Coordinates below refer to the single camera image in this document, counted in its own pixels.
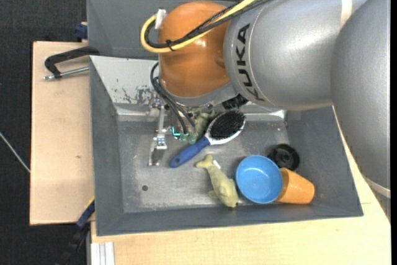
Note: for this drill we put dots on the black round plastic lid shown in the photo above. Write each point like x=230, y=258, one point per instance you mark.
x=283, y=155

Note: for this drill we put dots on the blue bowl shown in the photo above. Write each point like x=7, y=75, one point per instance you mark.
x=257, y=180

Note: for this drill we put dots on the blue and white hairbrush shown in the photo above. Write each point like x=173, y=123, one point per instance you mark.
x=224, y=127

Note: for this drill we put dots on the green toy whale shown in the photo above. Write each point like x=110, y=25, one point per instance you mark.
x=221, y=184

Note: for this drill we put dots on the orange cup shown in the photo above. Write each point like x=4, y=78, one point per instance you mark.
x=297, y=189

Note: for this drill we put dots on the pale wood flat board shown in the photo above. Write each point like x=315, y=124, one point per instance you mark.
x=60, y=139

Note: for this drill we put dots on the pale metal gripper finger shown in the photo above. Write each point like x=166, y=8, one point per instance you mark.
x=153, y=155
x=162, y=142

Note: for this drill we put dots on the black cylinder on white bracket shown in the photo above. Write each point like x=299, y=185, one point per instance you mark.
x=234, y=102

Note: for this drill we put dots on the grey metal bin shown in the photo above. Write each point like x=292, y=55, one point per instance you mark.
x=173, y=192

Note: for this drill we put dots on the green plush toy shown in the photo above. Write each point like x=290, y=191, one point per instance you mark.
x=202, y=121

